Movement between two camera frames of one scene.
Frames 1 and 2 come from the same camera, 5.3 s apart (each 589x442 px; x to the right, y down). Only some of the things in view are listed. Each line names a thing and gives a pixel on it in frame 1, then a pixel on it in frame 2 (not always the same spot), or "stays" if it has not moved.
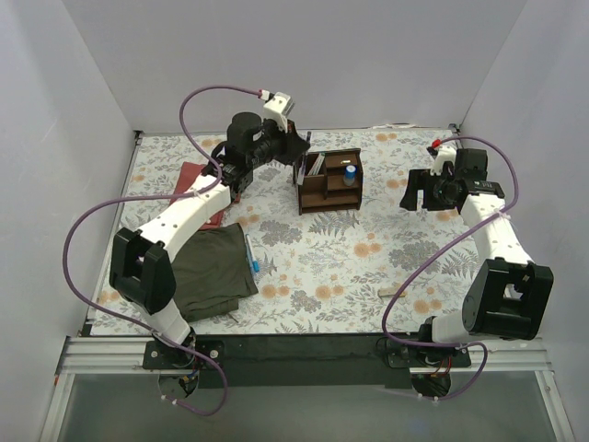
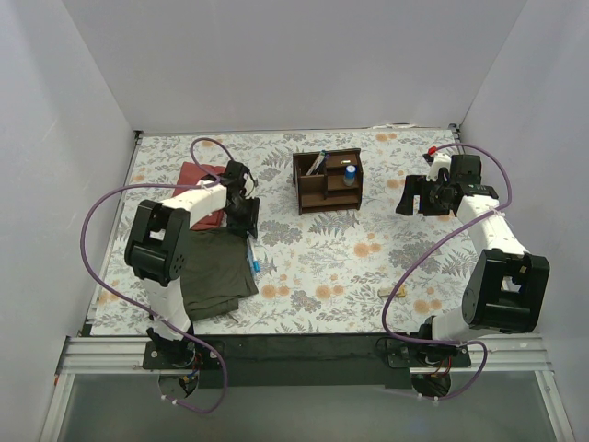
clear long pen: x=302 y=173 -> x=309 y=171
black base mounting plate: x=304 y=361 stays
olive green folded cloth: x=212 y=272 stays
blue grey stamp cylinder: x=350 y=175 stays
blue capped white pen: x=254 y=261 stays
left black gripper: x=291 y=145 -> x=246 y=221
